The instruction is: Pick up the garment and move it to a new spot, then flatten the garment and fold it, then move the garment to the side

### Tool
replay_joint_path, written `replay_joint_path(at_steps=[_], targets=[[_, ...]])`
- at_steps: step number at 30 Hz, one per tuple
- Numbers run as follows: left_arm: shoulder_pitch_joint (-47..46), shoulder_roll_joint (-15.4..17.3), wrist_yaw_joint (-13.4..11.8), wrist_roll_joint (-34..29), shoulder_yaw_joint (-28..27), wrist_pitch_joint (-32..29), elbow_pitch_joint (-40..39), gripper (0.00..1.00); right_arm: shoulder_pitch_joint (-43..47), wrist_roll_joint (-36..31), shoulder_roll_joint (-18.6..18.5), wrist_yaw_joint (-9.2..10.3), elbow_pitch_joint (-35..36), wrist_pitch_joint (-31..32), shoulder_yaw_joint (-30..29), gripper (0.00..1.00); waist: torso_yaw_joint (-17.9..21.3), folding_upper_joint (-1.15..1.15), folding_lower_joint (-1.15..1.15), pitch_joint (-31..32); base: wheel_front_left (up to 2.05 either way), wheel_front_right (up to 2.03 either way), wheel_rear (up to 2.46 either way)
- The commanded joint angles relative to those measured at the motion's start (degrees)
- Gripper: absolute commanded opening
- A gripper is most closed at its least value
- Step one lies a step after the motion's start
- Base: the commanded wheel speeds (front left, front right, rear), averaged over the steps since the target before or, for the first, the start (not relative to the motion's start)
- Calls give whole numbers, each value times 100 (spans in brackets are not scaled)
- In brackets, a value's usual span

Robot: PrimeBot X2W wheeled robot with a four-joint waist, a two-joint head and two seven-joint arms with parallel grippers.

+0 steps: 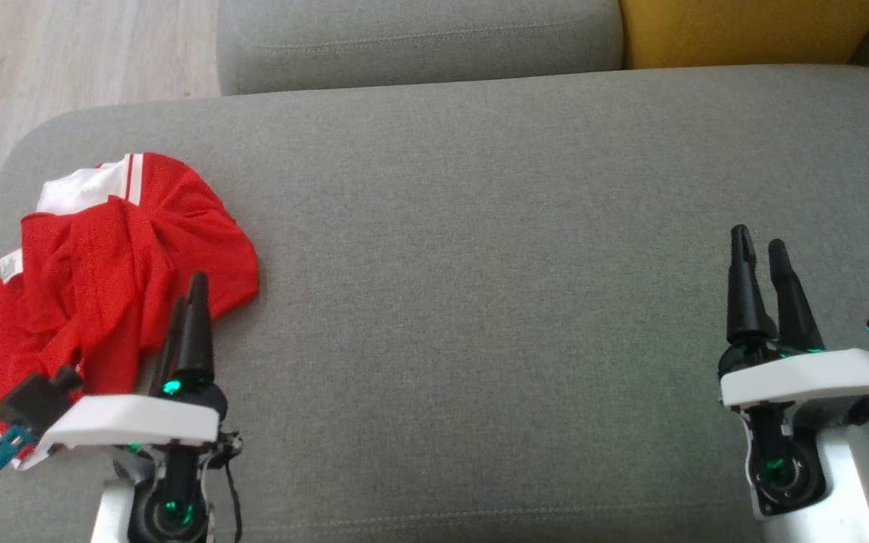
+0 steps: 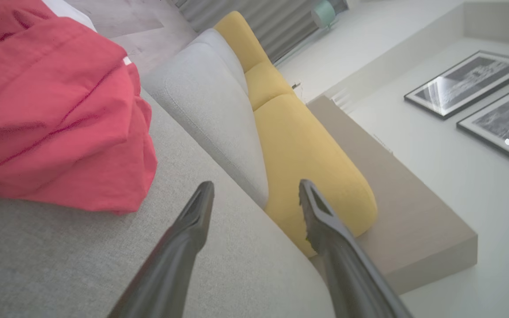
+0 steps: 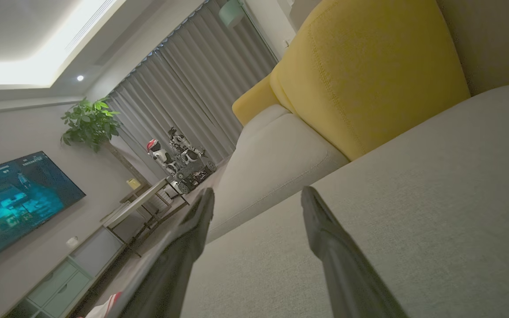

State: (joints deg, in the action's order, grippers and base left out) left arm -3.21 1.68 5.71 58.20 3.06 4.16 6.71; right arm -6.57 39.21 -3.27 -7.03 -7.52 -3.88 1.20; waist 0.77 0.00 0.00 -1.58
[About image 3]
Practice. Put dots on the grey fabric sofa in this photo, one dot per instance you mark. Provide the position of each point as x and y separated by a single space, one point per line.
435 212

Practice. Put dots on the wall-mounted flat television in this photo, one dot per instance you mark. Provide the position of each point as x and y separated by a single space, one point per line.
16 203

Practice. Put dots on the pale green television cabinet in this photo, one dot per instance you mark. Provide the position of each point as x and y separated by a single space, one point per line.
64 282

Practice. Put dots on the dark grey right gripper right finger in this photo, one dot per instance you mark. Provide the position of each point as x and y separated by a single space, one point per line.
347 278

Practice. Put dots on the mint round wall device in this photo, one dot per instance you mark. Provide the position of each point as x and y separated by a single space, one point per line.
231 12

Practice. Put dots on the small yellow box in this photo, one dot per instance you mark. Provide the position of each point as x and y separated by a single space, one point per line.
133 183

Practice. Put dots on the light-topped coffee table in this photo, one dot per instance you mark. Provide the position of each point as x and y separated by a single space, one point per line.
142 205

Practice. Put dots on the grey wheeled robot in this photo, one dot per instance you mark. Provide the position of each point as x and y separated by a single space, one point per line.
190 165

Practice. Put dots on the yellow sofa cushion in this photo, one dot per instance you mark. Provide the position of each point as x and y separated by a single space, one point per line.
369 75
252 104

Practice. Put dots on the white robot with red cap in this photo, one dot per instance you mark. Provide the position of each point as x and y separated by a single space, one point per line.
159 152

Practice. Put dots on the white wall socket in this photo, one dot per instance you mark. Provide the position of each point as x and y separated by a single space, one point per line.
72 242

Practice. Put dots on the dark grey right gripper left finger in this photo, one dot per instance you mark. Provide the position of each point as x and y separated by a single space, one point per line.
170 274

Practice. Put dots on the grey pleated curtain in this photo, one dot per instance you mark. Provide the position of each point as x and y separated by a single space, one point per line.
192 88

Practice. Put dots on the green potted plant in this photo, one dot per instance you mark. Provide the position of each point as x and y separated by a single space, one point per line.
90 123

